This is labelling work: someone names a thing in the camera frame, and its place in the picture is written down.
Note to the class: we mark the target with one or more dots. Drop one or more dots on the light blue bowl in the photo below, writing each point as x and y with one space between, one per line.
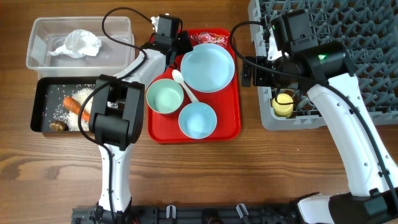
197 120

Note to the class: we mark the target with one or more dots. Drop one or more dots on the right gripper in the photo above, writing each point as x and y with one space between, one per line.
259 79

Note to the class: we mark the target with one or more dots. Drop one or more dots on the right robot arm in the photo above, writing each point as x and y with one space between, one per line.
326 74

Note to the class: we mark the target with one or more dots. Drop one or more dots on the red candy wrapper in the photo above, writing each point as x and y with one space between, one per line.
210 38

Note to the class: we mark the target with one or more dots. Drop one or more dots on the black tray bin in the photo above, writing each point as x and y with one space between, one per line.
46 102

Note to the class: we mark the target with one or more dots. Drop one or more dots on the brown food scrap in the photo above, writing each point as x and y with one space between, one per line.
59 126

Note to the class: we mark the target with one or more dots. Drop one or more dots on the white spoon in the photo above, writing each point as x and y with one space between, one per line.
177 76

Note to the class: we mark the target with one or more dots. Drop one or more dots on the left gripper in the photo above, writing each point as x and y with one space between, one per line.
185 42

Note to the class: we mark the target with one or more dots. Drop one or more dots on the white napkin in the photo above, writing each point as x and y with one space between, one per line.
78 44

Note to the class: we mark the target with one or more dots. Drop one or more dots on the orange carrot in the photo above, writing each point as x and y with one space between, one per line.
74 106

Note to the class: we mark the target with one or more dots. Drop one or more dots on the clear plastic bin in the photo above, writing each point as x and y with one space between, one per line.
49 33

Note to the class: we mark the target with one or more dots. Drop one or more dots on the white rice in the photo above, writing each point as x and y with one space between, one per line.
71 118

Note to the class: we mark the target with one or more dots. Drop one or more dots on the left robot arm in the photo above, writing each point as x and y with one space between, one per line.
116 152

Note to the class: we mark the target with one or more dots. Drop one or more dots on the green bowl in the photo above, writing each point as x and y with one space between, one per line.
165 96

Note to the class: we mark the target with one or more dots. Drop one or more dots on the yellow cup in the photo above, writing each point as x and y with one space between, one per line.
283 106

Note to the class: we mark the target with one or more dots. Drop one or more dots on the light blue plate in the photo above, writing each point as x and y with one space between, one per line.
207 68

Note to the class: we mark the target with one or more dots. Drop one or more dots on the grey dishwasher rack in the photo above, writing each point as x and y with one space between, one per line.
368 29

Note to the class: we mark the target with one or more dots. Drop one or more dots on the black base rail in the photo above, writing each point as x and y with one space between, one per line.
266 214

